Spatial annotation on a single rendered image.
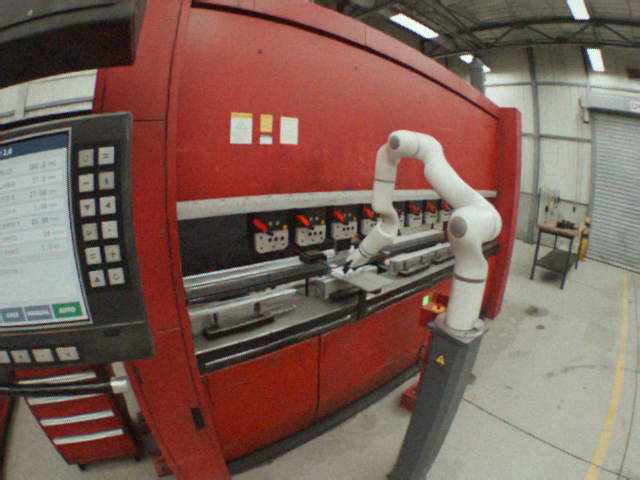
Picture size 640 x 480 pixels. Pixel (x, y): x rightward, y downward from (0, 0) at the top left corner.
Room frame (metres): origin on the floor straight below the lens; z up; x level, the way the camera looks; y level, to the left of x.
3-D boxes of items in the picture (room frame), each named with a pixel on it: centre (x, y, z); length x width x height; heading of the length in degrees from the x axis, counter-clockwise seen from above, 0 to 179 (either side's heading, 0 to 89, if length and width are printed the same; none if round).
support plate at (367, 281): (1.38, -0.21, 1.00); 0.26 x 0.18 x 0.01; 39
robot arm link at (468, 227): (0.87, -0.48, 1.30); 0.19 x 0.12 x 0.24; 121
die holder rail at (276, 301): (1.15, 0.31, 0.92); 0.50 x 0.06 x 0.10; 129
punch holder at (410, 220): (1.86, -0.56, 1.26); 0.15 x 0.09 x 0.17; 129
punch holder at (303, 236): (1.35, 0.06, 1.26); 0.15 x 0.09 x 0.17; 129
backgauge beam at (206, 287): (1.99, -0.23, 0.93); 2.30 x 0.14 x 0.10; 129
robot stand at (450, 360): (0.89, -0.51, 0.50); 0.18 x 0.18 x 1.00; 34
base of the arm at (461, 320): (0.89, -0.51, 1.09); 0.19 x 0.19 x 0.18
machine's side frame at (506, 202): (3.06, -1.78, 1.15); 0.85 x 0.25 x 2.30; 39
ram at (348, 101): (1.90, -0.62, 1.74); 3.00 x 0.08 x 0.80; 129
